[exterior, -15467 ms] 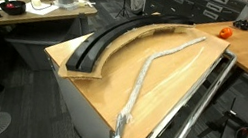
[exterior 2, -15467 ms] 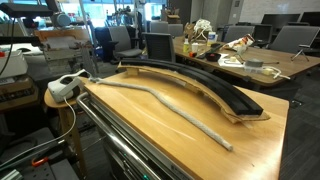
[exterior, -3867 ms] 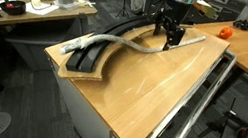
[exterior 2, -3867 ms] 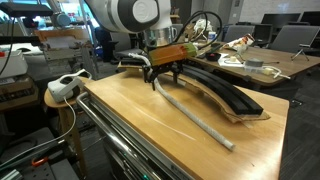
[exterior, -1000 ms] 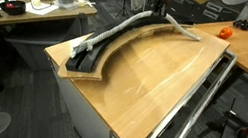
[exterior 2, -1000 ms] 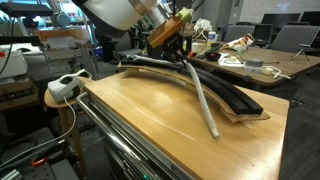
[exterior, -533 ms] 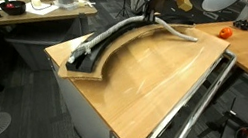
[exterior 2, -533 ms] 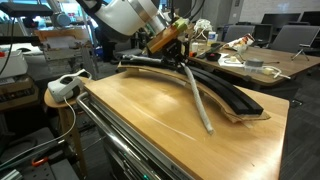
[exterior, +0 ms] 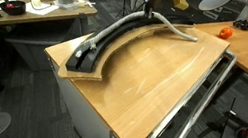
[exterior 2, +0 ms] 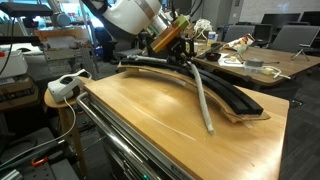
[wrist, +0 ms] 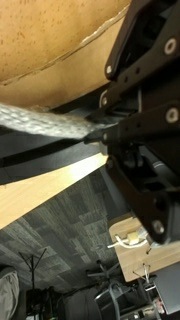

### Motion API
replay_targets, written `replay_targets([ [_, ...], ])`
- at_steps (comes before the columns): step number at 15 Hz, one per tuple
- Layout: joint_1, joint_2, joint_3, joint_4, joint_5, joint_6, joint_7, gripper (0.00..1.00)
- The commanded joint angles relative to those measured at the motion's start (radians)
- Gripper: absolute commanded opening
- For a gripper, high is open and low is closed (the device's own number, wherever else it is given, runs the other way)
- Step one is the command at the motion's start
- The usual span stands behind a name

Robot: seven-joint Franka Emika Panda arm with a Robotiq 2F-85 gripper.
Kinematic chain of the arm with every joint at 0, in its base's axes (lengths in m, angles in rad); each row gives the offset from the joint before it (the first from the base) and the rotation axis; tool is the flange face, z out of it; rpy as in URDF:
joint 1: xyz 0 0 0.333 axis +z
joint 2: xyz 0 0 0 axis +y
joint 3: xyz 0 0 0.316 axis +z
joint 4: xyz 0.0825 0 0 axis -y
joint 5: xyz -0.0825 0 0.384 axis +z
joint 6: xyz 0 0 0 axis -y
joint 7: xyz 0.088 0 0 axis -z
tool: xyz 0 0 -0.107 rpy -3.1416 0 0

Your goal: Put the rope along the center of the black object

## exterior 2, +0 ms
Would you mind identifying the white box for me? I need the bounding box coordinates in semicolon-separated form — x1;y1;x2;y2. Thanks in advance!
0;49;29;80

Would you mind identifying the grey perforated breadboard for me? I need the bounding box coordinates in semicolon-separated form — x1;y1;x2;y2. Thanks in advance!
0;159;81;180

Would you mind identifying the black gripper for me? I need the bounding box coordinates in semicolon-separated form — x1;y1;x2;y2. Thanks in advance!
165;37;197;65

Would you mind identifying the orange and green camera mount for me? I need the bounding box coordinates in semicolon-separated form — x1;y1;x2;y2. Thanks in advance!
149;15;190;54

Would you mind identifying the small tabletop tripod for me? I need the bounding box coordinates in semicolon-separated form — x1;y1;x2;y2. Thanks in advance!
290;43;312;62

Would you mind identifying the brown cardboard box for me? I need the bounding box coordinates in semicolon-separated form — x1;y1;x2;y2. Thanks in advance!
0;74;39;111

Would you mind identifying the black bowl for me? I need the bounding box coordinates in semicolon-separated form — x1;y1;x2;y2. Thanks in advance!
205;51;222;62

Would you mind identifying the wooden desk with clutter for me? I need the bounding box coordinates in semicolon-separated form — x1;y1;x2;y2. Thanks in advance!
192;40;320;101

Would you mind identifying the wooden board worktop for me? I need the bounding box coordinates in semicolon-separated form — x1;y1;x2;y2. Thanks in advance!
89;96;198;180

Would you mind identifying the black curved grooved track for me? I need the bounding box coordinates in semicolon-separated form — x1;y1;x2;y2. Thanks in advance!
119;54;265;116

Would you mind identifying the orange clamp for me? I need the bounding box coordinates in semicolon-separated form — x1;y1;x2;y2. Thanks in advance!
31;156;50;168

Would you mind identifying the grey camera on stand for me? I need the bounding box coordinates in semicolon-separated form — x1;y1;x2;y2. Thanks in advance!
51;11;72;28

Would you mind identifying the steel cart handle rail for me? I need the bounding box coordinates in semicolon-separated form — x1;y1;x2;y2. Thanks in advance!
75;91;158;180

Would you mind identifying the round wooden stool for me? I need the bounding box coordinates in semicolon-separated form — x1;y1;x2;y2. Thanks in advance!
43;75;97;178

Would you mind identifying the black monitor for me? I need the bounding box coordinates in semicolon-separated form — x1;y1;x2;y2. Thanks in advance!
299;10;320;28
260;12;302;27

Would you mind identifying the white power adapter with cable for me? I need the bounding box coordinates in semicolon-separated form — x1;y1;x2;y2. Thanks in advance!
243;64;292;80

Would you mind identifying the chips snack bag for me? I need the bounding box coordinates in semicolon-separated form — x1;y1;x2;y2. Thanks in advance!
227;33;256;52

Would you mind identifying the white cable bundle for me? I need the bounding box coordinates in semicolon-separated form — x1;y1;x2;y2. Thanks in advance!
192;18;214;42

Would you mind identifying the black flat tray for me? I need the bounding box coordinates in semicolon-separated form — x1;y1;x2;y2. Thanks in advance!
0;1;55;18

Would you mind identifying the grey tape roll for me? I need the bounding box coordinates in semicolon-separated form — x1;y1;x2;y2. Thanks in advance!
245;57;265;70

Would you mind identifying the grey office chair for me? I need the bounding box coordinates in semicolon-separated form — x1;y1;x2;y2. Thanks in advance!
269;24;320;54
222;24;257;43

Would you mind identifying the white VR headset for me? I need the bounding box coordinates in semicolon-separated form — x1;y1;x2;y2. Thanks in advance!
46;68;93;104

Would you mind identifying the white headset cable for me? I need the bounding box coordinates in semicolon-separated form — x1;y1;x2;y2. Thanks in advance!
0;96;78;169

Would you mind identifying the white paper sheet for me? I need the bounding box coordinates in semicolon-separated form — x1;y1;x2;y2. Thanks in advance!
218;53;249;69

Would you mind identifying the white braided rope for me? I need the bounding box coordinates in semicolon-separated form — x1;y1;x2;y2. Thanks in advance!
126;54;216;136

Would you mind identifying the white bottle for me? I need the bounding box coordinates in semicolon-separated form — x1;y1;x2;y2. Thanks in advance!
206;30;218;47

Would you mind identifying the wooden shelf rack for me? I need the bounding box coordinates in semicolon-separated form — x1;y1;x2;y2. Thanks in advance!
33;26;99;79

